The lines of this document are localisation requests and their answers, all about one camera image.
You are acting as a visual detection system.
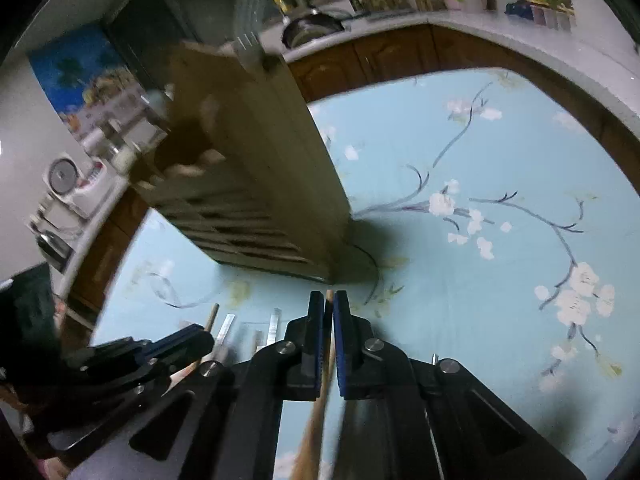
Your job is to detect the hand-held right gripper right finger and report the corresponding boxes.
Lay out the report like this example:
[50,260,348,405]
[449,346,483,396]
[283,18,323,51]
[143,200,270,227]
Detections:
[333,290,587,480]

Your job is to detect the black wok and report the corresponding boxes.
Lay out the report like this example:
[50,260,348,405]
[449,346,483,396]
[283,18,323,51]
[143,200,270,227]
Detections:
[281,10,346,48]

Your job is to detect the brown wooden base cabinets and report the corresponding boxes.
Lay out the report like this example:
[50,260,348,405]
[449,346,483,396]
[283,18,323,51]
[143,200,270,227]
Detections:
[60,24,640,351]

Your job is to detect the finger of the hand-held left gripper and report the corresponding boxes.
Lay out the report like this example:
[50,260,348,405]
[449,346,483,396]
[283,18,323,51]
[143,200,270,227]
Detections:
[65,324,216,376]
[47,364,173,456]

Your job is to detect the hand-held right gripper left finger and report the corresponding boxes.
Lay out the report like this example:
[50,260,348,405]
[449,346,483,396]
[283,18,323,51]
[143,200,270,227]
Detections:
[67,291,326,480]

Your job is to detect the white kitchen countertop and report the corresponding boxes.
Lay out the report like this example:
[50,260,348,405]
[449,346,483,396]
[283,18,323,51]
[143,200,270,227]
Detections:
[27,7,640,311]

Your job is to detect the white rice cooker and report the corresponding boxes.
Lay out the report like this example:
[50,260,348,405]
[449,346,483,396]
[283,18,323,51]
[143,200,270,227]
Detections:
[42,157,115,218]

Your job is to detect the tropical fruit wall poster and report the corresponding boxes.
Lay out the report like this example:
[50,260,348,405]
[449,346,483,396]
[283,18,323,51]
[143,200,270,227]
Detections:
[27,25,168,136]

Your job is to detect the steel electric kettle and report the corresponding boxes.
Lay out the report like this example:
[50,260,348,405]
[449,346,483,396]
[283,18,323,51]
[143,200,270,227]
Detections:
[35,232,72,272]

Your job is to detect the row of pink cups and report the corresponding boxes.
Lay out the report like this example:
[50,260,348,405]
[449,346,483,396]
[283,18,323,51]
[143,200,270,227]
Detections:
[532,5,572,32]

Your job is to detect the wooden utensil holder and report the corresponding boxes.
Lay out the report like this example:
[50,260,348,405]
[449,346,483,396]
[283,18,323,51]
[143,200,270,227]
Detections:
[131,40,351,283]

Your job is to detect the dark kitchen window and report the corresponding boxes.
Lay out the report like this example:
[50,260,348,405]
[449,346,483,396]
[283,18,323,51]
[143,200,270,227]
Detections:
[104,0,282,92]

